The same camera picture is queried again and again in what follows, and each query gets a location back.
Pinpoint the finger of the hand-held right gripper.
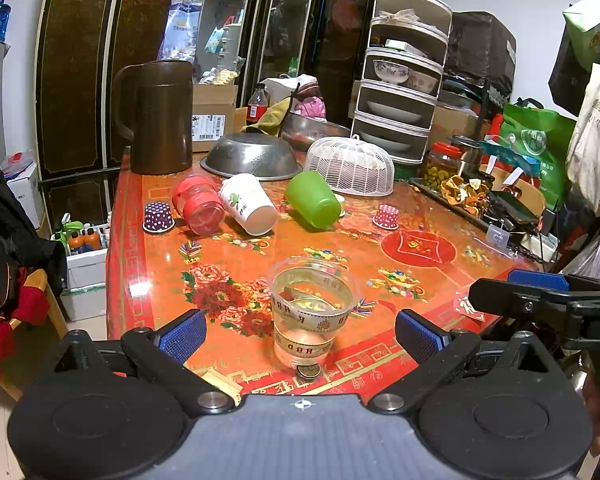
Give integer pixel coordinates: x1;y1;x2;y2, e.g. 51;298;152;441
468;269;581;322

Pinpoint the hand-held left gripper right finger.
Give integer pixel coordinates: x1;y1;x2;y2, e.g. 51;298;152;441
369;309;551;413

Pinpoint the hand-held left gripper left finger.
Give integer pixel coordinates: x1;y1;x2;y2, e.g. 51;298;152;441
55;308;235;417

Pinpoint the clear plastic cup with ribbon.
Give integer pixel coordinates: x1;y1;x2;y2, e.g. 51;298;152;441
269;259;364;369

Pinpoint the purple polka-dot small cup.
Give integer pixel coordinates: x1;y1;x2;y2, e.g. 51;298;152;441
142;201;176;235

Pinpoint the pink polka-dot small cup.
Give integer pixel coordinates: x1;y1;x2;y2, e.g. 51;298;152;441
372;204;400;230

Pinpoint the red plastic cup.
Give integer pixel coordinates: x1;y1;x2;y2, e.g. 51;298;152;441
172;173;226;236

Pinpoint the white paper cup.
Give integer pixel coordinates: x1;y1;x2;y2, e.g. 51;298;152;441
218;173;279;237

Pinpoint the green plastic cup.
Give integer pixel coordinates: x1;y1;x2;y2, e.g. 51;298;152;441
284;170;344;231

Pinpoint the white plastic bag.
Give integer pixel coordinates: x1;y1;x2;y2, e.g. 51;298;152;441
561;229;600;281

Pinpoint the red paper cutout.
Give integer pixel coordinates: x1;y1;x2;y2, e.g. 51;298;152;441
452;292;489;322

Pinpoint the black tray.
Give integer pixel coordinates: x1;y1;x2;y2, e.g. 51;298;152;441
482;191;542;235

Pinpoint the red floral table cover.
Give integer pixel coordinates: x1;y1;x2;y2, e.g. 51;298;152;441
105;146;541;405

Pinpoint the tray of dried peels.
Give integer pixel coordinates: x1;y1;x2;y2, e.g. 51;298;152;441
409;174;492;221

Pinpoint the white box of bottles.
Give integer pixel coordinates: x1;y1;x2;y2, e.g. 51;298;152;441
51;214;112;322

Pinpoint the green shopping bag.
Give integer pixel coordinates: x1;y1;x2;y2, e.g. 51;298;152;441
480;99;579;212

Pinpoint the wooden chair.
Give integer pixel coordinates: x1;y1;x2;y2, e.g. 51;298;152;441
0;268;69;402

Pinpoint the metal mug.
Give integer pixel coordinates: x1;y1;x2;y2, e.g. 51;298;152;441
449;135;484;177

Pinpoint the white tote bag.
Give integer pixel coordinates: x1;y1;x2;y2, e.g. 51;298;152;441
565;35;600;217

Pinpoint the glass jar with red lid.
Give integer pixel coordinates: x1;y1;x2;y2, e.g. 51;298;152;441
424;142;464;184

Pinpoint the red cloth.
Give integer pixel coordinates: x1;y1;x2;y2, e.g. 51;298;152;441
0;255;51;381

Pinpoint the white mesh food cover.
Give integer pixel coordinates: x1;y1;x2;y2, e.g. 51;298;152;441
304;135;396;197

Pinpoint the metal colander bowl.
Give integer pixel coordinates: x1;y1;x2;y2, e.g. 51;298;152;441
199;132;304;181

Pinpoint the black hanging bag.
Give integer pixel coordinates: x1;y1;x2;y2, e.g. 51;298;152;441
548;35;592;117

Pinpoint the black jacket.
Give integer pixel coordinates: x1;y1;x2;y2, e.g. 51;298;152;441
0;145;69;311

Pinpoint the white cardboard box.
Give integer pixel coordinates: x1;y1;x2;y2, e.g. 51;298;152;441
4;162;46;231

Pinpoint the brown plastic jug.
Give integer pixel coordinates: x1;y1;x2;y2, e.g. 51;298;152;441
112;59;196;176

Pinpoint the white plate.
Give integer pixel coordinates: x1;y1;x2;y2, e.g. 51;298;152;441
366;100;417;116

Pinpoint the pink patterned bowl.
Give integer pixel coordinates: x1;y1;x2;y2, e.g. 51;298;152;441
406;70;439;94

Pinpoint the metal basin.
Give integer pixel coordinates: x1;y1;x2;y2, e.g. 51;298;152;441
279;112;351;154

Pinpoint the yellow-green cloth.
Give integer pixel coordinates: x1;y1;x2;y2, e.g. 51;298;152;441
254;97;294;134

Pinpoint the cola bottle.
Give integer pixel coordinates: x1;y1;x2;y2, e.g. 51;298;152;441
246;83;271;126

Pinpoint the blue patterned bowl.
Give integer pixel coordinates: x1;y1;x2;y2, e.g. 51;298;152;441
372;59;411;85

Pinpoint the green gift box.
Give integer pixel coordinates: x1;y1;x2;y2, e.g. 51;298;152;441
562;0;600;72

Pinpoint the white tiered dish rack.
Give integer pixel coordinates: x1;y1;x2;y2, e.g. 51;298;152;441
349;0;454;166

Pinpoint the dark wardrobe cabinet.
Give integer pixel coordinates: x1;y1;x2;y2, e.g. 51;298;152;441
32;0;422;221

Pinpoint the clear plastic packet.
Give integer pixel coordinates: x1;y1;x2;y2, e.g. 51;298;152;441
157;0;207;64

